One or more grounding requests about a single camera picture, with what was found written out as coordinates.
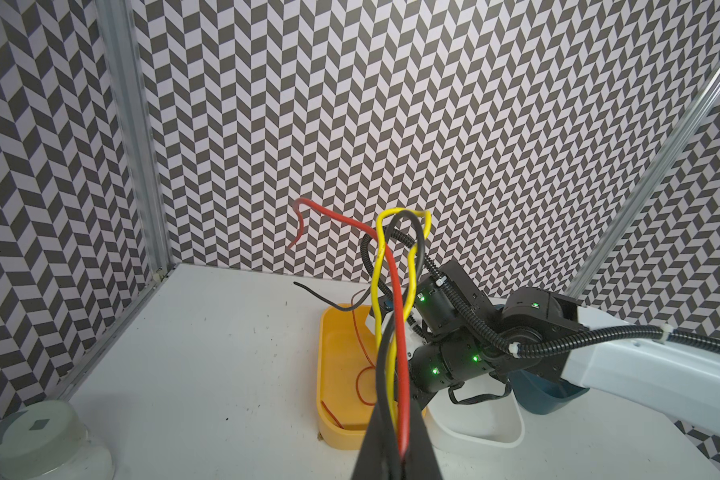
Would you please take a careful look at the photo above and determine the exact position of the clear jar white lid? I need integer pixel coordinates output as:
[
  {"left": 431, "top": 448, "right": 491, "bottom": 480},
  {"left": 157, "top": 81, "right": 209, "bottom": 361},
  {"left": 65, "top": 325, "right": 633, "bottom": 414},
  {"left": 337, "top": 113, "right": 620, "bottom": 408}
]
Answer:
[{"left": 0, "top": 400, "right": 115, "bottom": 479}]

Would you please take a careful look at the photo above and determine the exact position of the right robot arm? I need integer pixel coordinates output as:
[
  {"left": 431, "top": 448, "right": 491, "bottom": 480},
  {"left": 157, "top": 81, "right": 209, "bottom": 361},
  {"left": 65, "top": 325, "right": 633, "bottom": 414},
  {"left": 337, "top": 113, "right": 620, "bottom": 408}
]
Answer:
[{"left": 387, "top": 253, "right": 720, "bottom": 435}]

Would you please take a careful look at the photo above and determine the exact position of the black cable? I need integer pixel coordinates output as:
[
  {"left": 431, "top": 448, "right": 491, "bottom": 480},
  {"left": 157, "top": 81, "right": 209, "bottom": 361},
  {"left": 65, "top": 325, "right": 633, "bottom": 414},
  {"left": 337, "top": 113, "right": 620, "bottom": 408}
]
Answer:
[{"left": 292, "top": 209, "right": 427, "bottom": 457}]

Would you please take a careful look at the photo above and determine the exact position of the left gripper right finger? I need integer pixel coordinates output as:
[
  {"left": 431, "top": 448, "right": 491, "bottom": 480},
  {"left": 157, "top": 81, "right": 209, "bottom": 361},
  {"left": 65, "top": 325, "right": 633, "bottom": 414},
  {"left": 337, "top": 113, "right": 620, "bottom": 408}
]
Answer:
[{"left": 403, "top": 400, "right": 442, "bottom": 480}]

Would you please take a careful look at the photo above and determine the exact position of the yellow cable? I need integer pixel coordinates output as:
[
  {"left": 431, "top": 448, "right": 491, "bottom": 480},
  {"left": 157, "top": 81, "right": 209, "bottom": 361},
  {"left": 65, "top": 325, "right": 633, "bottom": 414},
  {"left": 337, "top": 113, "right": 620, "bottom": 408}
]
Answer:
[{"left": 369, "top": 207, "right": 433, "bottom": 433}]

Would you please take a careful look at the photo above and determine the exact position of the white plastic tray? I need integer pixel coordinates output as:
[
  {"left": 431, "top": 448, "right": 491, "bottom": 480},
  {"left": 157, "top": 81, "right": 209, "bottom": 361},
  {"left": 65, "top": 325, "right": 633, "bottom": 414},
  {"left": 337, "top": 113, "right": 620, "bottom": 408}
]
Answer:
[{"left": 424, "top": 393, "right": 526, "bottom": 457}]

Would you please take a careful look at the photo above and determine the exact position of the dark teal plastic tray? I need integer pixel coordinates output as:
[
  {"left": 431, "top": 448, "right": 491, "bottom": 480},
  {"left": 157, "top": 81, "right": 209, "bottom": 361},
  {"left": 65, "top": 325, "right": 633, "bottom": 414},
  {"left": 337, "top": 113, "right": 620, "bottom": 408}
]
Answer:
[{"left": 491, "top": 302, "right": 590, "bottom": 416}]

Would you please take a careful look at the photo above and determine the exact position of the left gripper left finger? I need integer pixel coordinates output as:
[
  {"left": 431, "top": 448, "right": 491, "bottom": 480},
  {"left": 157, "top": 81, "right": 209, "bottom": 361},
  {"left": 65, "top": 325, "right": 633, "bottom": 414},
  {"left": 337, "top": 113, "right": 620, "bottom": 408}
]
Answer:
[{"left": 351, "top": 396, "right": 403, "bottom": 479}]

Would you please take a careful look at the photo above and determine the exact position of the yellow plastic tray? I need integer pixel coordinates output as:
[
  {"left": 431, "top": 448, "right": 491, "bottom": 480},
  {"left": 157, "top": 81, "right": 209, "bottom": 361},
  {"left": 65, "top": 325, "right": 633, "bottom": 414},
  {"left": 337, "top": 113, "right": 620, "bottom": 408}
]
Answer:
[{"left": 316, "top": 305, "right": 377, "bottom": 451}]

